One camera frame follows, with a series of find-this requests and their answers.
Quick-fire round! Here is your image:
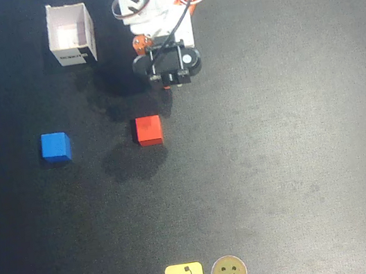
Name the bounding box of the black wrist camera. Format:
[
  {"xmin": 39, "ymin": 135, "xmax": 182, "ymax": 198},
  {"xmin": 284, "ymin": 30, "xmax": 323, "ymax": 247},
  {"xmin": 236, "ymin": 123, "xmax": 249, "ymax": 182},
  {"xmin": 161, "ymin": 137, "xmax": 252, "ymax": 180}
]
[{"xmin": 129, "ymin": 35, "xmax": 207, "ymax": 95}]

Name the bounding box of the orange moving gripper finger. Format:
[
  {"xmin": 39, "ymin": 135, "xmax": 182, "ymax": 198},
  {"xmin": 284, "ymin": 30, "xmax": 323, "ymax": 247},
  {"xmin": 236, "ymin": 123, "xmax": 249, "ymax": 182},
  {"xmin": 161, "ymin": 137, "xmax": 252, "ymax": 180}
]
[{"xmin": 130, "ymin": 32, "xmax": 156, "ymax": 57}]

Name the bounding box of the red cube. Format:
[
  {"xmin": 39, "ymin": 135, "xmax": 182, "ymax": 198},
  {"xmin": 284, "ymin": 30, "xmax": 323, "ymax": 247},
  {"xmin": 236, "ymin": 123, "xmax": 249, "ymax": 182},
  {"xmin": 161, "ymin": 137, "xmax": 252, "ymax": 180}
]
[{"xmin": 133, "ymin": 113, "xmax": 166, "ymax": 148}]

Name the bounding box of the blue cube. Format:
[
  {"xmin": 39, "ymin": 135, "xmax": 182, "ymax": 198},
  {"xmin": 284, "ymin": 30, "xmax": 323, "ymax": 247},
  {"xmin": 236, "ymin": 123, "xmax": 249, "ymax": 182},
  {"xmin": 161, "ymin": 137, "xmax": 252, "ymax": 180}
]
[{"xmin": 38, "ymin": 130, "xmax": 75, "ymax": 166}]

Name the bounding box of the white open paper box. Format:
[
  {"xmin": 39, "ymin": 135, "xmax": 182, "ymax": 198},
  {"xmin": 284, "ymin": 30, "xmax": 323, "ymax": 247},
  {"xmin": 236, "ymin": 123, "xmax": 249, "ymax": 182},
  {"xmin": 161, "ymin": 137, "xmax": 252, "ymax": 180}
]
[{"xmin": 42, "ymin": 0, "xmax": 101, "ymax": 70}]

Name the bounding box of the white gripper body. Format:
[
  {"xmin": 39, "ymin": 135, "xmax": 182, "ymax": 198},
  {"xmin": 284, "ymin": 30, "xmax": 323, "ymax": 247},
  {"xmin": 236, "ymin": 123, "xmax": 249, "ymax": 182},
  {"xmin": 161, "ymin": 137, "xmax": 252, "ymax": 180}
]
[{"xmin": 116, "ymin": 0, "xmax": 198, "ymax": 59}]

